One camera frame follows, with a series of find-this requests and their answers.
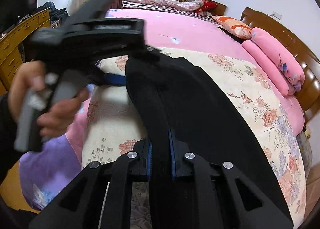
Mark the wooden wardrobe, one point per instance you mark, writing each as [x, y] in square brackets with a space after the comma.
[312, 189]

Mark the black pants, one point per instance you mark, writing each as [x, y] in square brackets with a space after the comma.
[174, 94]

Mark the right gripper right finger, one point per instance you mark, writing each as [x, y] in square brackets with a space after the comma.
[224, 187]

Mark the wooden headboard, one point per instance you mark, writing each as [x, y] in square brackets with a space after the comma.
[308, 97]

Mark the folded pink quilt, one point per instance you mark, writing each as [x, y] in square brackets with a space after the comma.
[276, 61]

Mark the yellow wooden dresser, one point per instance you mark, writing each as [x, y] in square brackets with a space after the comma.
[10, 57]

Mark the red pillow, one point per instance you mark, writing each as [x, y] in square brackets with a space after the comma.
[207, 6]

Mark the purple floral sheet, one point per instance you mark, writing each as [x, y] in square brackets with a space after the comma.
[44, 174]

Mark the left forearm dark sleeve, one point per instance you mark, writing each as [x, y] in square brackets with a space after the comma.
[8, 128]

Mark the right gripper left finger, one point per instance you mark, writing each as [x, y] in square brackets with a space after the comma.
[100, 195]

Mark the black television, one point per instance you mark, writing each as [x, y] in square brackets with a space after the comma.
[15, 10]

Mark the pink floral duvet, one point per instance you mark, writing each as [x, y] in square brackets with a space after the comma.
[189, 6]

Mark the white wall socket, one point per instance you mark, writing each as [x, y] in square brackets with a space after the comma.
[276, 15]

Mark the pink bed sheet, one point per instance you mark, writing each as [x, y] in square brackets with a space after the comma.
[168, 30]

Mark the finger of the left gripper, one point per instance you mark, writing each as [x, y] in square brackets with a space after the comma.
[114, 79]

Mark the floral cream blanket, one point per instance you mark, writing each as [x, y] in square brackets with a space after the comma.
[113, 125]

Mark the floral covered nightstand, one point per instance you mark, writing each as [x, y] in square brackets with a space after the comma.
[306, 152]

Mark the orange patterned pillow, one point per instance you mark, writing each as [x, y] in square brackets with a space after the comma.
[234, 26]

